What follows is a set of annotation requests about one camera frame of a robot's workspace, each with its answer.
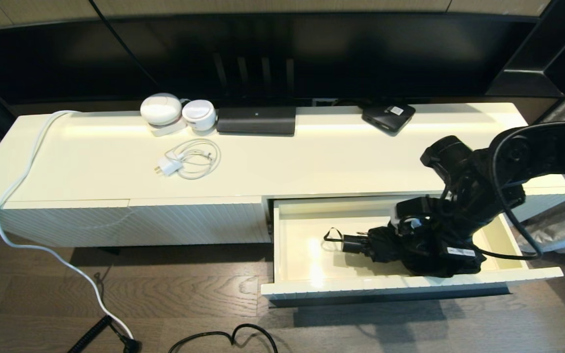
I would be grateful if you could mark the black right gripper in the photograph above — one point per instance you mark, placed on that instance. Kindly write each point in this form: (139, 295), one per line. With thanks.
(451, 250)

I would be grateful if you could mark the black umbrella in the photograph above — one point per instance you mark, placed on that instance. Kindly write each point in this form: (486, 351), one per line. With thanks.
(380, 245)

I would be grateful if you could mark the white ribbed drawer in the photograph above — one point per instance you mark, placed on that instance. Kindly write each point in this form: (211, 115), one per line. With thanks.
(302, 255)

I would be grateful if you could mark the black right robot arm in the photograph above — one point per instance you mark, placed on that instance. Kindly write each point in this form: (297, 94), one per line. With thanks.
(508, 162)

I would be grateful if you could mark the cream white TV cabinet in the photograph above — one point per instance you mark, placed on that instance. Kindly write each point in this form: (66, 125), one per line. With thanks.
(312, 166)

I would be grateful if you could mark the grey curtain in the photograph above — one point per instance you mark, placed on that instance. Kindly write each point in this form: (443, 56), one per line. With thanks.
(562, 220)

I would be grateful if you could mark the black set-top box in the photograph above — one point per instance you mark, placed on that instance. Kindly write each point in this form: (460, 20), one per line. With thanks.
(385, 117)

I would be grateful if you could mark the black television screen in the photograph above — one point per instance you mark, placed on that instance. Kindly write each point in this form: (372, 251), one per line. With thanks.
(385, 54)

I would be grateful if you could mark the black shelf unit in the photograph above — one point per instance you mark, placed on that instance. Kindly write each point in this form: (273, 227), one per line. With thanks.
(557, 59)

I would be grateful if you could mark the black router with antennas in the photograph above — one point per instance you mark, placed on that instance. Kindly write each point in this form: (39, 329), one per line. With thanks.
(255, 120)

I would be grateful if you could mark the white ribbed cabinet door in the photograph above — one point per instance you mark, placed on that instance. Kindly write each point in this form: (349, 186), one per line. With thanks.
(66, 220)
(199, 220)

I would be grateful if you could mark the small white round device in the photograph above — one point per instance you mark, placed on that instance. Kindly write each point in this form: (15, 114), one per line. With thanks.
(199, 116)

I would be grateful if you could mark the white flat device base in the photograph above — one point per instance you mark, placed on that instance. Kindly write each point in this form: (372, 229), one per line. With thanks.
(167, 129)

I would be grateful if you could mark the large white round device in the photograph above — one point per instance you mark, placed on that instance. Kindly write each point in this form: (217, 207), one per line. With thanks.
(161, 109)

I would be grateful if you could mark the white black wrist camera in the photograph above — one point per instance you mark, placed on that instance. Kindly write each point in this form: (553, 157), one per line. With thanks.
(410, 211)

